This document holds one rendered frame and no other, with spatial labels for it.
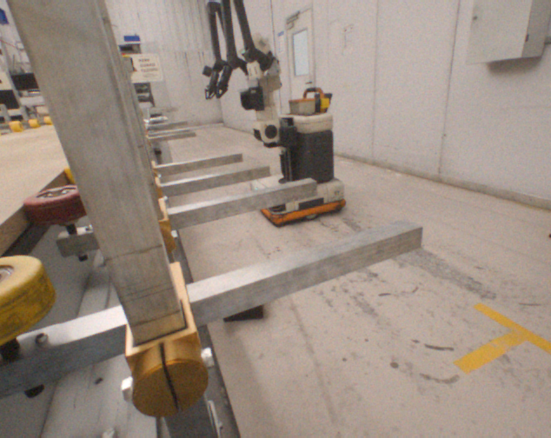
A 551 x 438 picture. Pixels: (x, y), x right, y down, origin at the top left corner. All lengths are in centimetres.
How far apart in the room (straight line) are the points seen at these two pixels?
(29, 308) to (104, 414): 30
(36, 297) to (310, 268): 23
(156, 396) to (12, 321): 11
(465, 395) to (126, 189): 127
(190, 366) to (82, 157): 15
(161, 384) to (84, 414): 34
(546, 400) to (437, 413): 36
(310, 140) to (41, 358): 217
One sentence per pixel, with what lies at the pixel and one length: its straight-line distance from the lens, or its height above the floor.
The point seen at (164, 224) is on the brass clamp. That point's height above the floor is 85.
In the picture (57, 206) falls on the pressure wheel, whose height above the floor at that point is 90.
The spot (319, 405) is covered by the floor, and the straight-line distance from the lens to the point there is 123.
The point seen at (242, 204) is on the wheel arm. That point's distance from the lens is 53.
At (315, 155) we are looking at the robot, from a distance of 237.
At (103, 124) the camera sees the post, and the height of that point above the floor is 100.
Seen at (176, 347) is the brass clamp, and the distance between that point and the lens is 24.
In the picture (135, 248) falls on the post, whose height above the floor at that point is 93.
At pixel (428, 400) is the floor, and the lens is 129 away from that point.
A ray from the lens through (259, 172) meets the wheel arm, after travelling 80.
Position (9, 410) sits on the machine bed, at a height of 69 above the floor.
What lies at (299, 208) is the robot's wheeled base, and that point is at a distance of 236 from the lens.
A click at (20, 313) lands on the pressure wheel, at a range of 28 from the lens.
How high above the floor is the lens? 101
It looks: 23 degrees down
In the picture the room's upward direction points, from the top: 6 degrees counter-clockwise
